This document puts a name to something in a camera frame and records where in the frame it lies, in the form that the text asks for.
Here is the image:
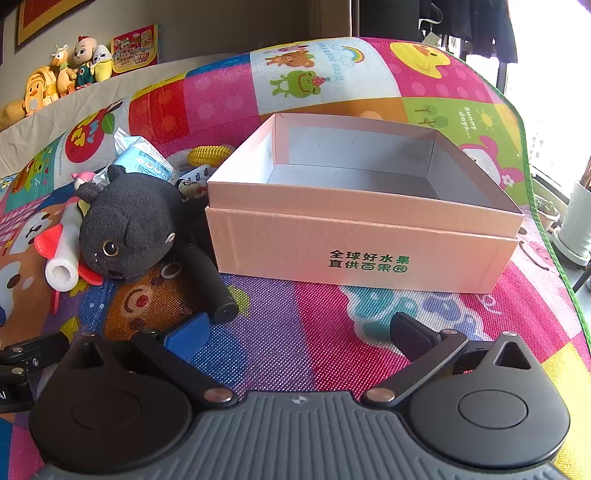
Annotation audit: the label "yellow corn toy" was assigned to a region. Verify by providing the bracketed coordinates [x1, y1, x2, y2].
[187, 144, 236, 166]

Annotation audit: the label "black cat plush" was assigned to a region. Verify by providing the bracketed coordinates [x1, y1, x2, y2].
[74, 165, 215, 282]

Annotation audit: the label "black cylindrical handle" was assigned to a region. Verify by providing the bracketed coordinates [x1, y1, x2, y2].
[178, 217, 240, 324]

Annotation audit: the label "banana shaped plush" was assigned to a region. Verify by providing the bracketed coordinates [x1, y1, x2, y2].
[90, 44, 115, 83]

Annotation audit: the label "white plant pot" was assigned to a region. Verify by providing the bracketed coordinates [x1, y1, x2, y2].
[553, 180, 591, 267]

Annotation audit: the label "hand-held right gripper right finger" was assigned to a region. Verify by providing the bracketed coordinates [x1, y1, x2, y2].
[360, 311, 533, 409]

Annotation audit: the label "dark hanging clothes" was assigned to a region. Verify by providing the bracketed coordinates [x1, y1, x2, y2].
[416, 0, 519, 64]

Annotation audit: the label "orange beak goose plush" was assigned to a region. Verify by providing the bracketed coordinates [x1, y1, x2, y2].
[50, 45, 78, 96]

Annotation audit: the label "blue tissue packet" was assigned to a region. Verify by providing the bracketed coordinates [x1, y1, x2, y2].
[108, 129, 174, 183]

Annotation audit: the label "small potted plant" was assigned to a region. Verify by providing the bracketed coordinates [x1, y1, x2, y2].
[533, 194, 563, 232]

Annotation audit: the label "colourful printed play mat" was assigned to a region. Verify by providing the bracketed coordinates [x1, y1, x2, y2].
[0, 37, 591, 480]

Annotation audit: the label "red hair doll plush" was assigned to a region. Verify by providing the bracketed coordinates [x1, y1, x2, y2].
[69, 36, 101, 89]

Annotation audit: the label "long yellow plush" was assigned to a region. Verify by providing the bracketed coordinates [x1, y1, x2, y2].
[0, 99, 29, 131]

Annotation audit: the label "yellow duck plush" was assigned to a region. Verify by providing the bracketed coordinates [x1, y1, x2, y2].
[24, 66, 62, 117]

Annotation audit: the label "white foam tube red fins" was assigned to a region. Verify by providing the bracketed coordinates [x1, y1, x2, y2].
[34, 198, 105, 294]

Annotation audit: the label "framed wall picture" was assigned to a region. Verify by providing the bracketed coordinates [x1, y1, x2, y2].
[15, 0, 93, 50]

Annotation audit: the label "white battery charger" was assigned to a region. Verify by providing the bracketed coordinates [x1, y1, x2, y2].
[182, 166, 217, 185]

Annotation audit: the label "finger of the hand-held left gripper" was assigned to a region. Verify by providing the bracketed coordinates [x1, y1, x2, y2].
[0, 331, 72, 371]

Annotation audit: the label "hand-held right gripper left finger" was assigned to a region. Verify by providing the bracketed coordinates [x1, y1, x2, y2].
[68, 313, 236, 409]

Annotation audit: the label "pink cardboard box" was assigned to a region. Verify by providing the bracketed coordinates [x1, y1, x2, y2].
[205, 112, 526, 295]

